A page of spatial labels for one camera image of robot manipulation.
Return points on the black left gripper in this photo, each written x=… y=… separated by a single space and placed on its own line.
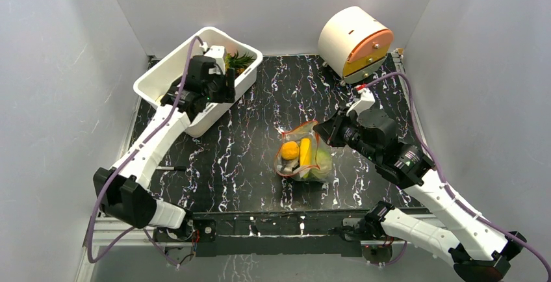
x=227 y=81

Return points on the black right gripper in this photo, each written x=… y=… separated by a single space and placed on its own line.
x=335 y=127

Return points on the yellow toy corn cob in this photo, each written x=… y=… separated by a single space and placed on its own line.
x=305 y=157

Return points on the light green toy cabbage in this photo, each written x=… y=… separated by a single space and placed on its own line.
x=323 y=166

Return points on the clear zip bag orange zipper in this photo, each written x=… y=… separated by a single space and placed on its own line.
x=304 y=130

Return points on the small orange toy tangerine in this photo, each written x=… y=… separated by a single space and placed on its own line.
x=290 y=150

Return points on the grey toy fish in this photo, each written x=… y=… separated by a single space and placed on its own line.
x=287 y=168

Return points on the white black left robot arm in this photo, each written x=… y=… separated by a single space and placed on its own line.
x=123 y=189

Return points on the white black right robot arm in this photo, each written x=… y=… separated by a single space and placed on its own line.
x=471 y=248

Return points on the orange toy pineapple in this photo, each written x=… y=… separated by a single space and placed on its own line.
x=239 y=62

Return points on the white plastic bin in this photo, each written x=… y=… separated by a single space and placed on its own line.
x=155 y=82

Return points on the cream round drum orange face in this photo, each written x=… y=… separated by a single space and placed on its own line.
x=354 y=44

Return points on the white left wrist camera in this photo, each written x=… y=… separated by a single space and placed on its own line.
x=218 y=52

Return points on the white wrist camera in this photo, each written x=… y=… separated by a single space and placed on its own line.
x=363 y=100
x=218 y=52

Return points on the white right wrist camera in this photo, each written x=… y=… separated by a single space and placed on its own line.
x=363 y=100

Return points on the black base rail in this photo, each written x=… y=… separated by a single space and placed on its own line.
x=210 y=234

